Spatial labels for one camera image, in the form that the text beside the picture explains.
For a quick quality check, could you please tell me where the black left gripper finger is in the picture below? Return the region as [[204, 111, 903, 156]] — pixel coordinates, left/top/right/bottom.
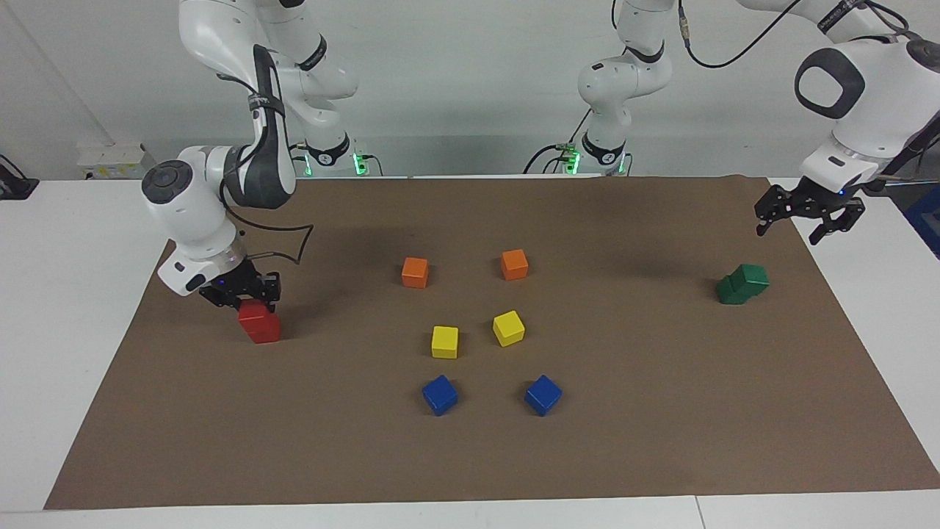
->
[[755, 187, 796, 238], [809, 201, 866, 246]]

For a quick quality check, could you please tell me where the green wooden cube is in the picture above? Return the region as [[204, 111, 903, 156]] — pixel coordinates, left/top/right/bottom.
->
[[717, 273, 757, 306], [734, 263, 770, 296]]

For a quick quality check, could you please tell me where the blue bin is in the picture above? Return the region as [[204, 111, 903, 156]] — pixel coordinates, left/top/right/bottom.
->
[[905, 184, 940, 259]]

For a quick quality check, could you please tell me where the black stand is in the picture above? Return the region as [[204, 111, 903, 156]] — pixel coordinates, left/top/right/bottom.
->
[[863, 110, 940, 198]]

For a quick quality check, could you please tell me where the white power strip box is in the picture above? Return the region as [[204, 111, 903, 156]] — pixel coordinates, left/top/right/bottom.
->
[[77, 143, 159, 181]]

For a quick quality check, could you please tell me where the yellow wooden cube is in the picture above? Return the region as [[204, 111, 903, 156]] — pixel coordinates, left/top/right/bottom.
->
[[492, 310, 527, 348], [431, 325, 460, 360]]

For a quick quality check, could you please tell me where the blue wooden cube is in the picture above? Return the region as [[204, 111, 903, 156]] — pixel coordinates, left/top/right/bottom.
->
[[524, 375, 563, 417], [422, 375, 460, 417]]

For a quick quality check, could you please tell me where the brown paper mat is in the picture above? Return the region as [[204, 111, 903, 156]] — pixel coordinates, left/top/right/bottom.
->
[[44, 175, 940, 510]]

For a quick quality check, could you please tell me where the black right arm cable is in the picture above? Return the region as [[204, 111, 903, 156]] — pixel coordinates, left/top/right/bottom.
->
[[217, 44, 315, 269]]

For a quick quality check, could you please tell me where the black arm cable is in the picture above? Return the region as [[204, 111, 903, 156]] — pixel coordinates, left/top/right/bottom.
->
[[217, 44, 315, 269], [612, 0, 922, 71]]

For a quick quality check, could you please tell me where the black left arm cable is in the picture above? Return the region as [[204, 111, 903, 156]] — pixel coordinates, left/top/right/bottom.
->
[[612, 0, 922, 71]]

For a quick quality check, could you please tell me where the black base cable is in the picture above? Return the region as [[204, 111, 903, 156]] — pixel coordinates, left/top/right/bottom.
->
[[523, 107, 592, 175]]

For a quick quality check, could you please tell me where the black device with cable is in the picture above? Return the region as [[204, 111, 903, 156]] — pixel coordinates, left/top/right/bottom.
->
[[0, 154, 39, 201]]

